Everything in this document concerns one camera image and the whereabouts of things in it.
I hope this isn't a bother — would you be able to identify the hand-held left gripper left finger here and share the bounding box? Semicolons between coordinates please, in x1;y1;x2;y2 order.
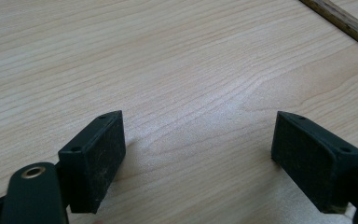
57;109;127;215

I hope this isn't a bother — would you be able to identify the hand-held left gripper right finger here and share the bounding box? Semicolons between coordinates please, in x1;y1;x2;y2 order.
270;110;358;215

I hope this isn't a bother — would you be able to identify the dark wooden inlay strip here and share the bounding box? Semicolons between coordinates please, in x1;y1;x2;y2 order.
297;0;358;56

